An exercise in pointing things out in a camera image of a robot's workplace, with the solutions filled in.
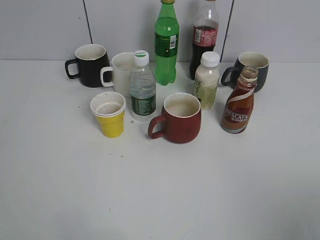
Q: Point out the green soda bottle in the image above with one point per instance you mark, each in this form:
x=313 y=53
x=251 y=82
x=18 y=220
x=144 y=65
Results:
x=166 y=40

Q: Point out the dark blue mug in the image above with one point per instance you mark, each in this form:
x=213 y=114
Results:
x=249 y=58

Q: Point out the black mug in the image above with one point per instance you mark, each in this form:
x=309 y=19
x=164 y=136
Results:
x=89 y=59

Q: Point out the brown Nescafe coffee bottle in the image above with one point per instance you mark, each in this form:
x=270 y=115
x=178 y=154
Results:
x=240 y=103

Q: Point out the red mug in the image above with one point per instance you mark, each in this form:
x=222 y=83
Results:
x=180 y=119

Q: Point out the yellow paper cup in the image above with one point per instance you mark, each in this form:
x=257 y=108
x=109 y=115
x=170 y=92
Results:
x=109 y=111

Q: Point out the clear water bottle green label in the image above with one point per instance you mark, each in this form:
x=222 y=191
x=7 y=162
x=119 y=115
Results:
x=142 y=87

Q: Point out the cola bottle red label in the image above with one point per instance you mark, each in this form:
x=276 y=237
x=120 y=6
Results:
x=205 y=33

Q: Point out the white-capped milky drink bottle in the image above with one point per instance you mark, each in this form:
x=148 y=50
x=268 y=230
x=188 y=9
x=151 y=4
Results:
x=206 y=80

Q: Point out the white mug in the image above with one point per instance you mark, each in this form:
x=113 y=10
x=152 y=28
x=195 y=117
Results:
x=121 y=68

